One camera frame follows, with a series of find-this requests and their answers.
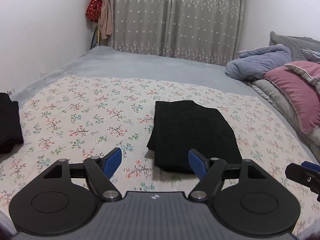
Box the grey quilted pillow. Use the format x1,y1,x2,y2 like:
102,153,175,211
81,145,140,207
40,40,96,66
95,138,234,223
269,31,319,61

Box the grey patterned curtain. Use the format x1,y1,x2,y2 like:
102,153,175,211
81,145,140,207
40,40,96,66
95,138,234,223
108,0,245,66

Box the black folded clothes pile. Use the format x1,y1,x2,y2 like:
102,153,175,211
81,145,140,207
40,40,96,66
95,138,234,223
0,93,24,154

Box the grey folded quilt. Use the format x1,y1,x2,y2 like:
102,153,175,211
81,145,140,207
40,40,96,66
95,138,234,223
249,79,319,161

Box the pink pillow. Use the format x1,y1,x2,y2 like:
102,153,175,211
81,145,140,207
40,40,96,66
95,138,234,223
264,61,319,134

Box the light blue bed sheet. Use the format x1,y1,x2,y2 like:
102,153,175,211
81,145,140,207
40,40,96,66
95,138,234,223
11,46,319,163

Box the blue crumpled blanket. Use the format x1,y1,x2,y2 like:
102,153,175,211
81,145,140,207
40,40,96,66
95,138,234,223
225,44,292,81

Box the floral white bed cover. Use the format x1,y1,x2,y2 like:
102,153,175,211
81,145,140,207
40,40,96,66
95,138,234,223
1,76,319,234

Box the red hanging garment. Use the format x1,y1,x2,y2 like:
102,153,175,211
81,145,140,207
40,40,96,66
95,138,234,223
86,0,103,23

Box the pink hanging garment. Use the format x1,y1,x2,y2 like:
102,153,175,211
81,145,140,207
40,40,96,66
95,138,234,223
98,0,113,40

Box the black pants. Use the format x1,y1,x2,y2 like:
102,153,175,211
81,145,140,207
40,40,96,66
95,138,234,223
147,100,242,174

